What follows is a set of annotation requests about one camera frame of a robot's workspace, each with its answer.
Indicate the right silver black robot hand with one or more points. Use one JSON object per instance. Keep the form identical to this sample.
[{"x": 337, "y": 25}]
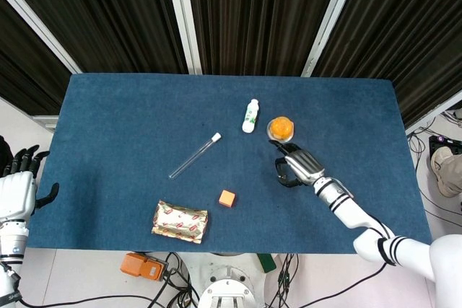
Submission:
[{"x": 305, "y": 163}]

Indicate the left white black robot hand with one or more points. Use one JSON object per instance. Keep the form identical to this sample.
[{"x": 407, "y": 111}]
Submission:
[{"x": 16, "y": 196}]

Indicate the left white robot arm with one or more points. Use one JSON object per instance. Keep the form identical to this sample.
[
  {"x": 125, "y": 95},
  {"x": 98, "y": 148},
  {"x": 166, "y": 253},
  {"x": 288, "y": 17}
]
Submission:
[{"x": 11, "y": 254}]

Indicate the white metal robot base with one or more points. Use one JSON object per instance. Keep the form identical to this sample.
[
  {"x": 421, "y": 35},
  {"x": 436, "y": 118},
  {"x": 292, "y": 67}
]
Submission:
[{"x": 223, "y": 282}]

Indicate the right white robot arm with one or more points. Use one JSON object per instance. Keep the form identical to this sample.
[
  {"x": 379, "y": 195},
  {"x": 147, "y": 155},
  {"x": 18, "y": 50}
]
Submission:
[{"x": 357, "y": 210}]

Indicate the orange jelly cup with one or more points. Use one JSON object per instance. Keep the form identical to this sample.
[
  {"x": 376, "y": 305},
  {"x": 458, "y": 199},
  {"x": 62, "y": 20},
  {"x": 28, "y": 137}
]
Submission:
[{"x": 281, "y": 128}]

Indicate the small white plastic bottle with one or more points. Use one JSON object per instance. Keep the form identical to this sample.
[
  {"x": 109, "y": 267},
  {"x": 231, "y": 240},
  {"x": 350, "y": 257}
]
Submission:
[{"x": 250, "y": 117}]

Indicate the orange foam cube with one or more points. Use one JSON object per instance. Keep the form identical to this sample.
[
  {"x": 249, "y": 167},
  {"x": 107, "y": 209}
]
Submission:
[{"x": 227, "y": 198}]

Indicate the green flat object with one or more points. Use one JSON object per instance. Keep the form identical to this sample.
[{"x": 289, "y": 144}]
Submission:
[{"x": 266, "y": 263}]

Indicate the clear test tube white cap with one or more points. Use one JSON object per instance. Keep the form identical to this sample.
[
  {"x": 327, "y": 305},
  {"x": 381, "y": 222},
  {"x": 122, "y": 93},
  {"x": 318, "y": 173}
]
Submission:
[{"x": 195, "y": 156}]

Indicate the black pleated curtain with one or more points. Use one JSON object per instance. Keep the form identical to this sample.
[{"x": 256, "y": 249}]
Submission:
[
  {"x": 25, "y": 70},
  {"x": 260, "y": 16},
  {"x": 108, "y": 16},
  {"x": 404, "y": 26}
]

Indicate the blue table cloth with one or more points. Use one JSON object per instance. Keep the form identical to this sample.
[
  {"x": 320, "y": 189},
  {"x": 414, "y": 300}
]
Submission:
[{"x": 126, "y": 124}]

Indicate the gold foil snack packet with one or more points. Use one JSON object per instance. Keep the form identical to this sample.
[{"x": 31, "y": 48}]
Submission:
[{"x": 179, "y": 222}]

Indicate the black electronic device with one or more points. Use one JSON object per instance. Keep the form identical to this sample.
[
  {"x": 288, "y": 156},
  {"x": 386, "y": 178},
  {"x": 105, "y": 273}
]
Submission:
[{"x": 442, "y": 141}]

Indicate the orange foot pedal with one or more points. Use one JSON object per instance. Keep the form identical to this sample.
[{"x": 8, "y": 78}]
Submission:
[{"x": 142, "y": 266}]

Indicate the beige trouser leg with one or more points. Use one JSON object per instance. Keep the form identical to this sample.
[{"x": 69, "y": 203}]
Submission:
[{"x": 454, "y": 174}]

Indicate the white aluminium post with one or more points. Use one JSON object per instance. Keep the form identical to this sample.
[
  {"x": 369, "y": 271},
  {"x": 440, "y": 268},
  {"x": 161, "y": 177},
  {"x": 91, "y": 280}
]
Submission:
[
  {"x": 330, "y": 19},
  {"x": 184, "y": 16},
  {"x": 39, "y": 28}
]

